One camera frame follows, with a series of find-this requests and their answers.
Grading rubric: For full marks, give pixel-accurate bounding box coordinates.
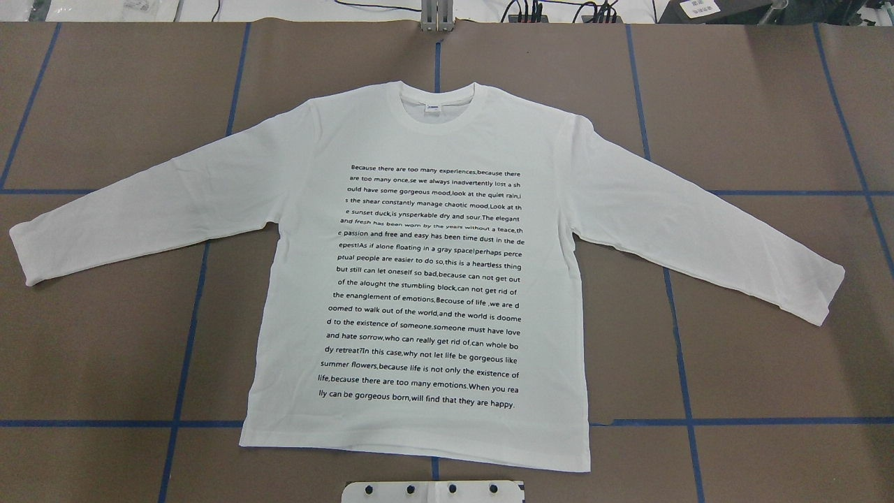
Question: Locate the white long-sleeve printed shirt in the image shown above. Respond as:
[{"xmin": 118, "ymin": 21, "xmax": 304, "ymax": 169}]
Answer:
[{"xmin": 10, "ymin": 82, "xmax": 845, "ymax": 472}]

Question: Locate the black orange connector board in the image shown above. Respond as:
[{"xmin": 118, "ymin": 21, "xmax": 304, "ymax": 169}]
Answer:
[
  {"xmin": 572, "ymin": 1, "xmax": 622, "ymax": 24},
  {"xmin": 500, "ymin": 0, "xmax": 548, "ymax": 24}
]

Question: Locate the grey aluminium frame post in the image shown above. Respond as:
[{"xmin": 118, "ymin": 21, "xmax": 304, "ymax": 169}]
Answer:
[{"xmin": 420, "ymin": 0, "xmax": 455, "ymax": 32}]

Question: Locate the black cable on table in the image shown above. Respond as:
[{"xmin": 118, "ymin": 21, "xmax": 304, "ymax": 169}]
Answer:
[{"xmin": 334, "ymin": 0, "xmax": 422, "ymax": 13}]

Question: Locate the brown paper table mat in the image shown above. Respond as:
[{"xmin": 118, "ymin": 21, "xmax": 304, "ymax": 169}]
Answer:
[{"xmin": 1, "ymin": 19, "xmax": 893, "ymax": 502}]

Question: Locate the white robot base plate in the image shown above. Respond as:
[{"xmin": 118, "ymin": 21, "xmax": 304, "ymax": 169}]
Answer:
[{"xmin": 341, "ymin": 480, "xmax": 526, "ymax": 502}]

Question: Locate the black device with label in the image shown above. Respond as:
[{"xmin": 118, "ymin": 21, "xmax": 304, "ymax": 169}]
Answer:
[{"xmin": 658, "ymin": 0, "xmax": 791, "ymax": 24}]

